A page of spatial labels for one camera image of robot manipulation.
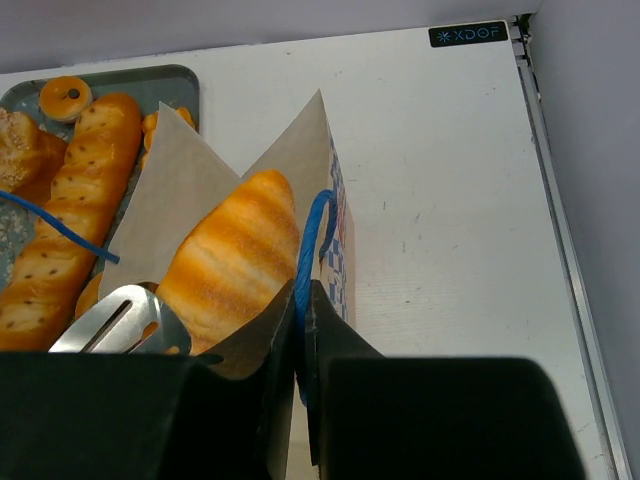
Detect sugared round cake bread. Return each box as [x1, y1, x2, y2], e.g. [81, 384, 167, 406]
[1, 108, 67, 193]

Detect striped croissant bread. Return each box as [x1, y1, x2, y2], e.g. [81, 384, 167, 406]
[156, 170, 300, 355]

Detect metal tongs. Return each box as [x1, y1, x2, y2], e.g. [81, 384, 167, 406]
[49, 285, 192, 355]

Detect ring donut bread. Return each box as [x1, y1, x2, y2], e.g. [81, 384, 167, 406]
[74, 272, 103, 320]

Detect small round bun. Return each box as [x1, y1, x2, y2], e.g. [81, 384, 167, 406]
[39, 76, 93, 123]

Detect aluminium frame rail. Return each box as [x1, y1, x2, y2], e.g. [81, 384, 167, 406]
[508, 13, 633, 479]

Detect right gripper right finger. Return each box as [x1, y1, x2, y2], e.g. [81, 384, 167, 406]
[305, 282, 585, 479]

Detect twisted orange pastry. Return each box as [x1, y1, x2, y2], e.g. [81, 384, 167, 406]
[140, 107, 196, 169]

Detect long baguette bread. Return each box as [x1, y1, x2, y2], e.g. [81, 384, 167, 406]
[1, 93, 142, 351]

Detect metal baking tray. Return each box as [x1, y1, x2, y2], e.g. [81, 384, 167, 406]
[1, 65, 200, 287]

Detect right logo sticker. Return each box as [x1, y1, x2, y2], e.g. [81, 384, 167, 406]
[428, 21, 509, 48]

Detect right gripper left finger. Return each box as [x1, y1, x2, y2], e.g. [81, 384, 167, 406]
[1, 284, 295, 479]

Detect blue checkered paper bag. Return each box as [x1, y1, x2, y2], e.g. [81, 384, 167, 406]
[103, 94, 351, 318]

